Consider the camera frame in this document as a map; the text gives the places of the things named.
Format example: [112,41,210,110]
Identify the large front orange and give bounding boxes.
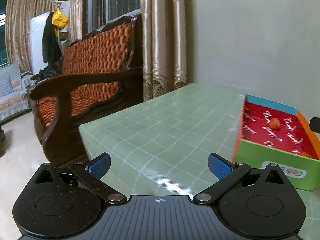
[298,152,313,159]

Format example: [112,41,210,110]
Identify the red strawberry-like fruit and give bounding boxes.
[268,118,281,131]

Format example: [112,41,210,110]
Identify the colourful cardboard box tray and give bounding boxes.
[232,94,319,191]

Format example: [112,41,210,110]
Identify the green grid table mat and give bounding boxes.
[78,82,320,240]

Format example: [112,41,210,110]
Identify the wooden sofa orange cushions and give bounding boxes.
[29,14,143,167]

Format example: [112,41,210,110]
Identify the grey cushioned sofa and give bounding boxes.
[0,62,34,122]

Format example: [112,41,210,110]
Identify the dark hanging jacket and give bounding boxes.
[42,12,62,63]

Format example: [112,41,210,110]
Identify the yellow bag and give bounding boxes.
[52,7,69,29]

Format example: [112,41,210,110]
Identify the white board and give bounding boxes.
[30,12,49,75]

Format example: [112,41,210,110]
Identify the beige satin curtain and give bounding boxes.
[5,0,187,101]

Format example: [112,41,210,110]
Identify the window with dark frame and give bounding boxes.
[84,0,140,33]

